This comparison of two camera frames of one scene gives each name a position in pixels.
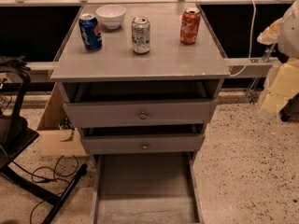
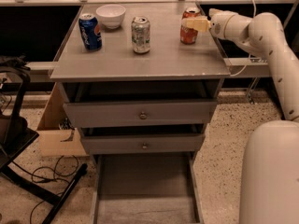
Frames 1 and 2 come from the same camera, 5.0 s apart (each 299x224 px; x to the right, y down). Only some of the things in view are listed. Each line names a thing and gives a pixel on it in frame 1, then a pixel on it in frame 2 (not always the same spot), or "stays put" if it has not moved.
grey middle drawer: (143, 144) stays put
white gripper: (290, 36) -> (219, 24)
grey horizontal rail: (251, 67) stays put
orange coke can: (190, 22) stays put
